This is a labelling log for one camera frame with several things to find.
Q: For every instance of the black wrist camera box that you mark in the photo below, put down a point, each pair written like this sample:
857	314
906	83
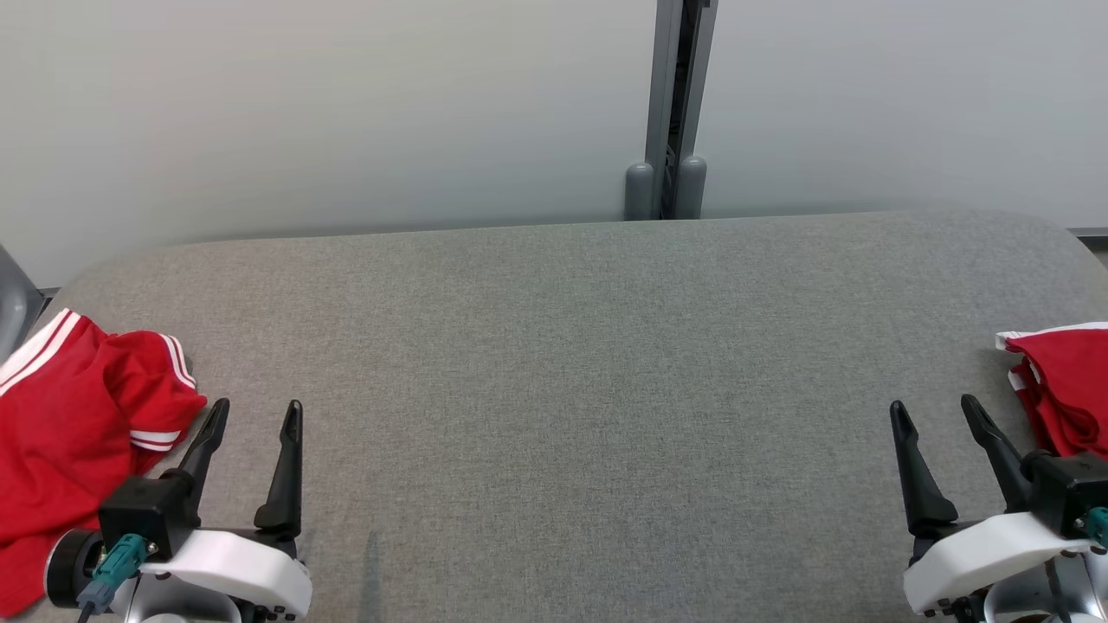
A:
1069	489
147	515

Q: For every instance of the grey metal partition post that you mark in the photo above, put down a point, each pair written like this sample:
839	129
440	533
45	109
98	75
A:
16	303
679	78

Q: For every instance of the grey cylindrical post foot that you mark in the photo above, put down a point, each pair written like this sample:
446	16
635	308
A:
640	195
691	190

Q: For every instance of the red white basketball jersey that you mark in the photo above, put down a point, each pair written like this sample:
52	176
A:
69	433
1069	389

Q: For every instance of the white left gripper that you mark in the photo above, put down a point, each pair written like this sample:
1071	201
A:
242	571

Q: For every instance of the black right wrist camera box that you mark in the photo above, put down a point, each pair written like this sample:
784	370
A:
1069	489

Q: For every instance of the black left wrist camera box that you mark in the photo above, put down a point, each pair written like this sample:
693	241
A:
147	515

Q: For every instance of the teal connector on right camera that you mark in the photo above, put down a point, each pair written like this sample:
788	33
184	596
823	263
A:
1099	526

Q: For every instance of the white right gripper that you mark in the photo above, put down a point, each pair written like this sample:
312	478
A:
987	554

